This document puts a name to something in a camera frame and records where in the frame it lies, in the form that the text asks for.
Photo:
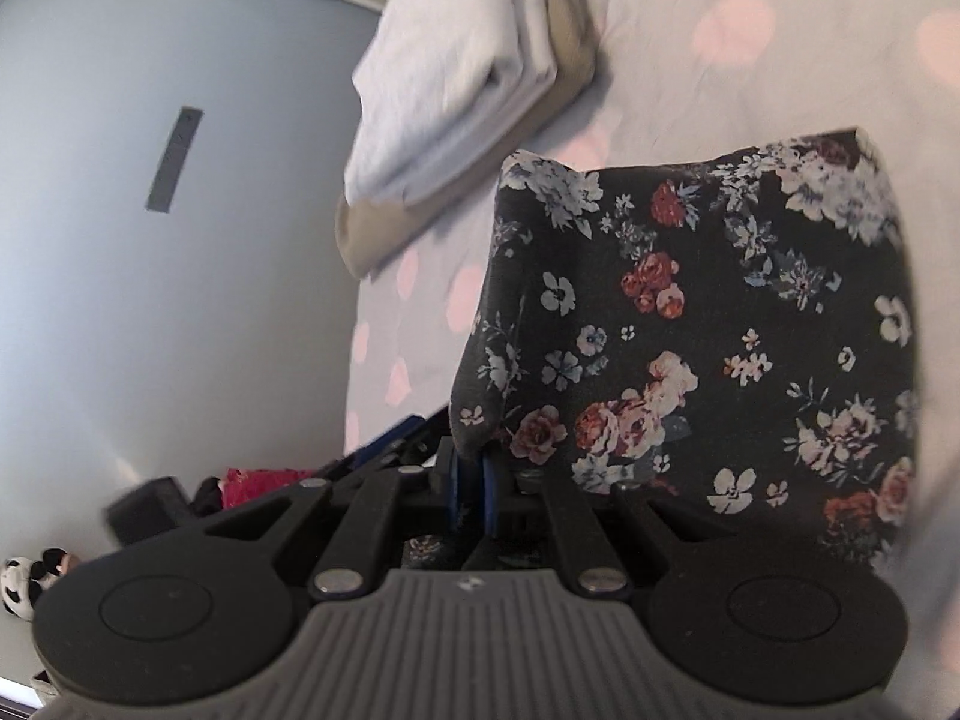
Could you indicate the black and white plush toy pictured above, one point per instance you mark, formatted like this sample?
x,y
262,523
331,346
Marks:
x,y
26,585

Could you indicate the folded beige garment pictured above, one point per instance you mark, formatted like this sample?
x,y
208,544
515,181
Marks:
x,y
375,232

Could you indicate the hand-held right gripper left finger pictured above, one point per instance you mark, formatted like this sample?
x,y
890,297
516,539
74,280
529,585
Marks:
x,y
454,499

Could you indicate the dark floral garment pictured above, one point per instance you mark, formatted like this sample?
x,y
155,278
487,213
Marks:
x,y
712,300

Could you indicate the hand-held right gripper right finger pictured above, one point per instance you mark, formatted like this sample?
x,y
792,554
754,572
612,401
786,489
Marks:
x,y
495,499

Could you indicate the folded white garment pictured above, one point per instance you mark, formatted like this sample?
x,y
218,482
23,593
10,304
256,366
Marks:
x,y
450,75

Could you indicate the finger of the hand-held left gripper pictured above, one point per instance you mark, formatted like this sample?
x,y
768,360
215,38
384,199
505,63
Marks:
x,y
397,442

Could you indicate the bed with pink-dotted sheet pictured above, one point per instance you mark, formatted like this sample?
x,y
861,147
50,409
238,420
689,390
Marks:
x,y
675,105

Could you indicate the red cloth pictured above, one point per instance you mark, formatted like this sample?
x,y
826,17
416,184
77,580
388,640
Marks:
x,y
266,487

